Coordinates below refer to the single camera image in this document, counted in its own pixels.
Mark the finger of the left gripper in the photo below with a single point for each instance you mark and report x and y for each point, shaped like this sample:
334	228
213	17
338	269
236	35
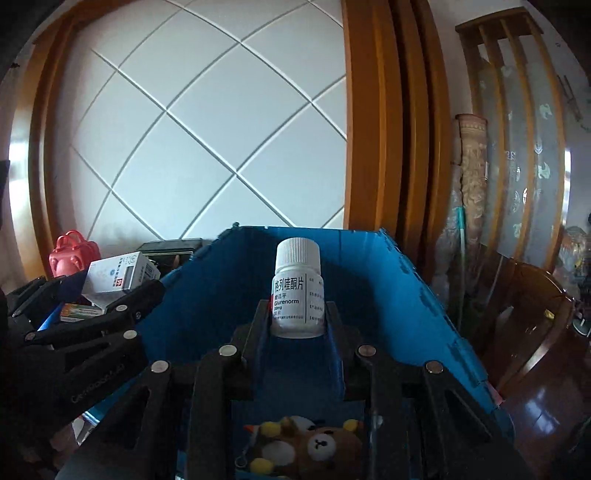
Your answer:
39	298
122	315

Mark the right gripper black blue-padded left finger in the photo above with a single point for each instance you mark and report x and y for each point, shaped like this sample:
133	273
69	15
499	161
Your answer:
175	416

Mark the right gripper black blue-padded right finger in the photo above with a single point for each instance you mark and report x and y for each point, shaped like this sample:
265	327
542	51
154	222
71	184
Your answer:
419	422

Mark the white medicine carton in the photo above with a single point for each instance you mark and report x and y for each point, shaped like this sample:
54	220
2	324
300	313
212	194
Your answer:
108	280

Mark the white medicine bottle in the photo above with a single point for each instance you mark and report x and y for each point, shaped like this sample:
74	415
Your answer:
298	291

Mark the dark framed picture box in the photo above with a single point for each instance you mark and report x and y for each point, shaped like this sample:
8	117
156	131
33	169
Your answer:
168	255

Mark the red toy handbag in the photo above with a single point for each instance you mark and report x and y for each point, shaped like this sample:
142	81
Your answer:
72	254

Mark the blue plastic storage crate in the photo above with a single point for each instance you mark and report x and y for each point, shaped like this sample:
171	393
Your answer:
375	288

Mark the brown bear plush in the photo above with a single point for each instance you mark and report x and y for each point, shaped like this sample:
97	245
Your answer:
297	448

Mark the wooden chair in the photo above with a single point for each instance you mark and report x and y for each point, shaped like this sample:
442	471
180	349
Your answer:
519	312

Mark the rolled patterned carpet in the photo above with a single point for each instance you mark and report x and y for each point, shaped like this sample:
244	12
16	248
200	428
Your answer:
461	236

